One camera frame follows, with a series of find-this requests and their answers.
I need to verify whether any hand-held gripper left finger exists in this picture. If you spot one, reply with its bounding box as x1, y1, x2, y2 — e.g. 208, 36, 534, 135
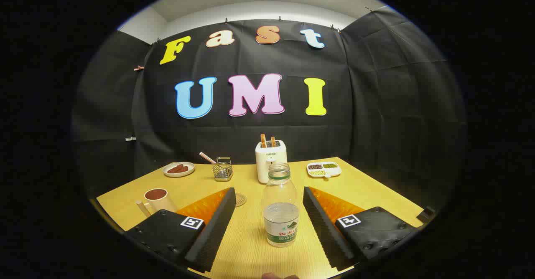
125, 187, 237, 273

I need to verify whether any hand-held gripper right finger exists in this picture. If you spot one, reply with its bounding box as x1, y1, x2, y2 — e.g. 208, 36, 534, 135
303, 186, 420, 272

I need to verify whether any clear plastic juice bottle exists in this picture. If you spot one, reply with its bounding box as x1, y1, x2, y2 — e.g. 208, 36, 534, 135
262, 162, 300, 248

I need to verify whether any beige cup with wooden handle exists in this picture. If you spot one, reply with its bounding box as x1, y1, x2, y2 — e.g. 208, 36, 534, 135
135, 188, 178, 218

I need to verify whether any wooden table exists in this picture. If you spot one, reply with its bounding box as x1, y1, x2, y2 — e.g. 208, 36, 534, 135
96, 157, 425, 279

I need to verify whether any white divided dish of beans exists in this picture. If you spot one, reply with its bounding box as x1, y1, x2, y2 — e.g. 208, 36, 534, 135
307, 161, 342, 178

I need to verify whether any white oval plate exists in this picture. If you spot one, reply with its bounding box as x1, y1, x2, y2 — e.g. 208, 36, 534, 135
163, 162, 196, 178

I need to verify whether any white toaster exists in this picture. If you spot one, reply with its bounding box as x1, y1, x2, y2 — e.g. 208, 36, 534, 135
255, 140, 288, 184

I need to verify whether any small black box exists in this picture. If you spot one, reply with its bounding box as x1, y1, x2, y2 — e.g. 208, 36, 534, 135
417, 206, 436, 223

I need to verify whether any black backdrop cloth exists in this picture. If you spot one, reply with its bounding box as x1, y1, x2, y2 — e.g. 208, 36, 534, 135
71, 7, 467, 213

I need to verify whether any metal wire basket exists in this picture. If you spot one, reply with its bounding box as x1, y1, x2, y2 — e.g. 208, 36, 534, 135
212, 157, 234, 182

